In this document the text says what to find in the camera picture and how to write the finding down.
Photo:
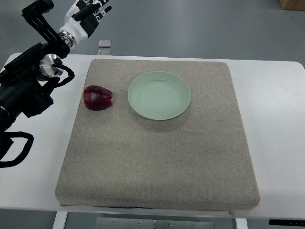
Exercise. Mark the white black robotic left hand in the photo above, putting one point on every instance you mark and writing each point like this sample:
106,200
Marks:
81,20

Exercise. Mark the dark red apple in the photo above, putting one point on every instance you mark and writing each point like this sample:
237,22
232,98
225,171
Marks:
97,98

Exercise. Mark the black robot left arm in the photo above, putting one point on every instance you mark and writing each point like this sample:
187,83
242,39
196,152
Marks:
24,86

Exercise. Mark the silver floor socket plate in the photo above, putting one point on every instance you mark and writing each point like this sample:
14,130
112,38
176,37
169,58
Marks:
104,44

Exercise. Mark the light green plate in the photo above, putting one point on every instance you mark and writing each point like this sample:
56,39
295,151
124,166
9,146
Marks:
159,95

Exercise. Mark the beige fabric cushion mat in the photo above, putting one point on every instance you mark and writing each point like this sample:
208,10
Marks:
197,161

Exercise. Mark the grey metal table crossbar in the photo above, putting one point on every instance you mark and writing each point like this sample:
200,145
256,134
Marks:
119,223

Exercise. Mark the cardboard box corner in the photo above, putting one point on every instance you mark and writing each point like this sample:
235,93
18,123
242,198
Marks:
293,4

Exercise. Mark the black table control panel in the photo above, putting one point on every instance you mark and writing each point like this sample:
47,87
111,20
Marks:
287,222

